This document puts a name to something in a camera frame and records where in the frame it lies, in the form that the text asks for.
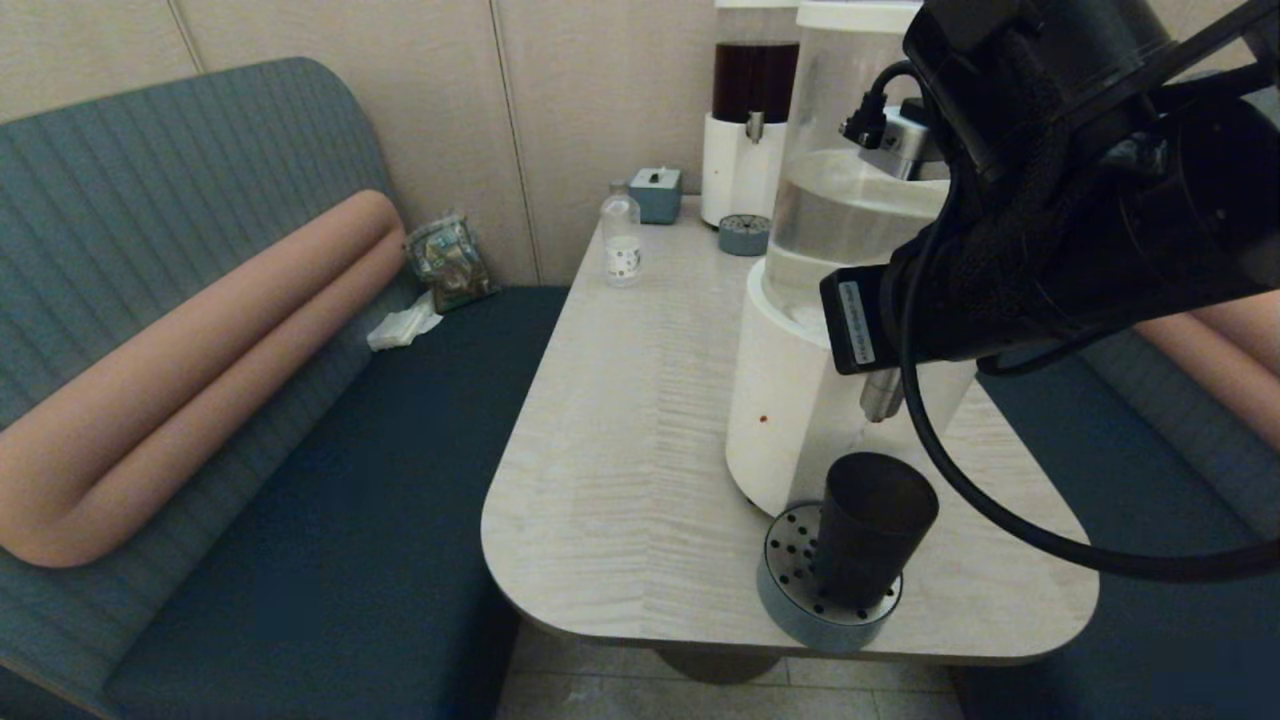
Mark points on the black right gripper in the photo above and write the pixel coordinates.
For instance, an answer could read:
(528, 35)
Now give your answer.
(930, 310)

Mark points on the black plastic cup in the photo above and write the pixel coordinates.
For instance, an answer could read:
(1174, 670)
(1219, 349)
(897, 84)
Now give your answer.
(872, 525)

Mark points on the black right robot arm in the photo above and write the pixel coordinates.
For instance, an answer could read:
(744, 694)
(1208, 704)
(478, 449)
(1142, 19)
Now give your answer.
(1150, 200)

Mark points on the large steel dispenser tap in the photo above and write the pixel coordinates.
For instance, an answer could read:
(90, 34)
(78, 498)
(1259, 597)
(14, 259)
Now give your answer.
(882, 395)

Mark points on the large clear water dispenser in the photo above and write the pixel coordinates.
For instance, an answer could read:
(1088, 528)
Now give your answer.
(780, 420)

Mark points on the small blue drip tray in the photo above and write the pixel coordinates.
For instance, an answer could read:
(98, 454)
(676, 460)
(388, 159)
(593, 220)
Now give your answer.
(743, 235)

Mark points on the small dark drink dispenser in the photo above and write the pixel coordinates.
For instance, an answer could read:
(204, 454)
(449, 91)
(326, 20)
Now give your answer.
(738, 178)

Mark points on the small steel dispenser tap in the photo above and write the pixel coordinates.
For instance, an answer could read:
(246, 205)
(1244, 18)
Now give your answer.
(754, 127)

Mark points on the round metal drip tray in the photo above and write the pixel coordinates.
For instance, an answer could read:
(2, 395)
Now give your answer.
(790, 565)

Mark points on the blue-grey tissue box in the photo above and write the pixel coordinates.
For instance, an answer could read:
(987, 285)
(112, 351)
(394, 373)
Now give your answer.
(655, 197)

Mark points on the large white dispenser lid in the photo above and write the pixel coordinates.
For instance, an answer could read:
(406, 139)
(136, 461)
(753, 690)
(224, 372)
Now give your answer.
(850, 15)

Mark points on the clear plastic bottle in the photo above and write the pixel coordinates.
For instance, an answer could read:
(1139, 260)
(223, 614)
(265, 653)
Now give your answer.
(620, 247)

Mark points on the small white dispenser lid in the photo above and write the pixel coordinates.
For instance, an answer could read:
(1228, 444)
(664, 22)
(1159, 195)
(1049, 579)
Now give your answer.
(750, 3)

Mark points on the teal upholstered bench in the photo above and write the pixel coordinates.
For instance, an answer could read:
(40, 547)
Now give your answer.
(350, 500)
(1180, 650)

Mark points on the printed snack bag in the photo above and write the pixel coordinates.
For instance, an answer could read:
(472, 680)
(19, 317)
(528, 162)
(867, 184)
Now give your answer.
(450, 262)

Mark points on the white crumpled tissue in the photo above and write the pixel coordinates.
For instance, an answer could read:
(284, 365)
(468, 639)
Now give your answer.
(401, 326)

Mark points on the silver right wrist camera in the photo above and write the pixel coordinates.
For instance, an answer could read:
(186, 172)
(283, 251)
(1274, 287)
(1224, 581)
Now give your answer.
(905, 145)

